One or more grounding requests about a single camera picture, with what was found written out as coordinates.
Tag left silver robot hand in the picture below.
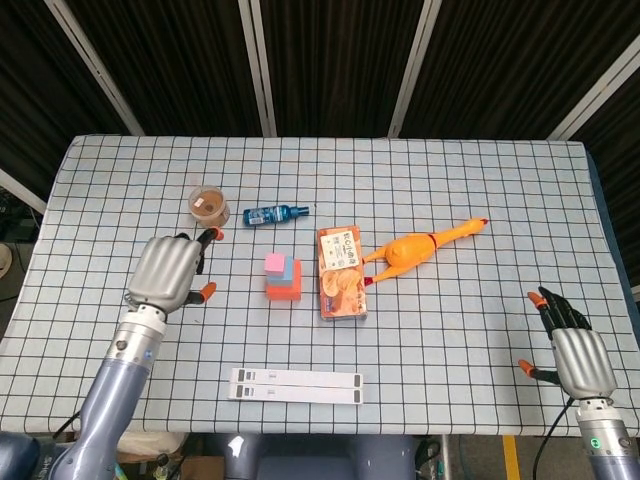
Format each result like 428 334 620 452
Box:
124 227 224 315

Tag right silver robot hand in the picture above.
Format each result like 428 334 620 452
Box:
518 285 617 400

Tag light blue block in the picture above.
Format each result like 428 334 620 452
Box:
267 254 296 291

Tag orange-red cube block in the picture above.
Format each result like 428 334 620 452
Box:
265 259 303 303

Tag clear jar of rubber bands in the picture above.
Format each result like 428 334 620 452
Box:
187 183 231 230

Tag blue spray bottle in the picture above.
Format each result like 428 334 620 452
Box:
242 202 311 228

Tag white plastic bag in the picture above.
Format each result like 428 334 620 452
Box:
117 432 189 457

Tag orange cookie box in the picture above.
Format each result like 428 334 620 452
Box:
316 224 369 322

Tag yellow rubber chicken toy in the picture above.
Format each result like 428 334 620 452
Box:
360 216 489 288

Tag checkered tablecloth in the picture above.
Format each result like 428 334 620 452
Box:
0 133 640 435

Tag blue-grey robot torso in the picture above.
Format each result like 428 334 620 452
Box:
199 433 419 480

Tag dark pleated curtain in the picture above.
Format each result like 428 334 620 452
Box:
0 0 640 304

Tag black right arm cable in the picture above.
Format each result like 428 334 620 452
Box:
531 397 579 480

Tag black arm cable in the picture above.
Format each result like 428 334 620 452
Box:
531 397 579 480
51 409 82 442

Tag white frame post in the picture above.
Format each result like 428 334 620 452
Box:
546 43 640 141
238 0 279 138
0 168 49 214
43 0 147 137
386 0 440 138

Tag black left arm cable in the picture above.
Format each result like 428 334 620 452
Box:
51 409 82 442

